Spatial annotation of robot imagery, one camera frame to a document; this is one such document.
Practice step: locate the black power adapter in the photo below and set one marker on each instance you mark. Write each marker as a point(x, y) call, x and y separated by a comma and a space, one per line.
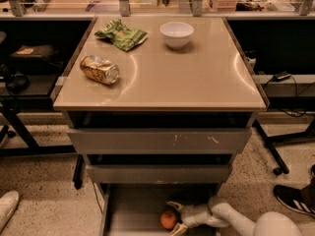
point(281, 76)

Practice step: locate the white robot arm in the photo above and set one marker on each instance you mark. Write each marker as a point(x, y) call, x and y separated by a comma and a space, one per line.
point(218, 213)

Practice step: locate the top grey drawer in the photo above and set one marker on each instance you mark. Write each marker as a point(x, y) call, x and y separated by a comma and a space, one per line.
point(159, 141)

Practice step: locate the white ceramic bowl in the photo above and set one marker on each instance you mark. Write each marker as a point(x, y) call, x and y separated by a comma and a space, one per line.
point(176, 34)

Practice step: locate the black striped sneaker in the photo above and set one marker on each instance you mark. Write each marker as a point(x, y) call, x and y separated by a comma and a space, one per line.
point(291, 198)

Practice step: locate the open bottom drawer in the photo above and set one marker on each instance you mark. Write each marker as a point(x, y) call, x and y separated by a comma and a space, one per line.
point(135, 209)

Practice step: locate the white shoe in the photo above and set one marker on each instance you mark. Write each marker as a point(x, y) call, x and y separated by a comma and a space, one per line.
point(8, 204)

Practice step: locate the crushed gold soda can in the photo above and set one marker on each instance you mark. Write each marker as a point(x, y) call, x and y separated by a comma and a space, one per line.
point(100, 70)

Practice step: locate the black bag on shelf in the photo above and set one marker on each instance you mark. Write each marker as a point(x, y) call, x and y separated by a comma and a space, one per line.
point(32, 58)

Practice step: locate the grey drawer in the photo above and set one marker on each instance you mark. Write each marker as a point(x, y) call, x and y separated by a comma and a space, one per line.
point(159, 141)
point(158, 175)

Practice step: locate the orange fruit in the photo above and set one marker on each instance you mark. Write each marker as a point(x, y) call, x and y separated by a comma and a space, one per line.
point(168, 219)

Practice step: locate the green chip bag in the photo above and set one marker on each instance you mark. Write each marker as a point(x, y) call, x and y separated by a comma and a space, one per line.
point(120, 35)

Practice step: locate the black headphones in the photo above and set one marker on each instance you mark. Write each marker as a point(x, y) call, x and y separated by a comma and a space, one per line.
point(16, 83)

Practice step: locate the middle grey drawer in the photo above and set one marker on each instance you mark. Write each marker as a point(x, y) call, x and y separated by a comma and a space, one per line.
point(158, 175)

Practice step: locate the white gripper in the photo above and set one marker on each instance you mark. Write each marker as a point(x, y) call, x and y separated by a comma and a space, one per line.
point(188, 219)

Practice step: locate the grey drawer cabinet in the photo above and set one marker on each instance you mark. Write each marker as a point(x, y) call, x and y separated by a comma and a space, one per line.
point(205, 85)

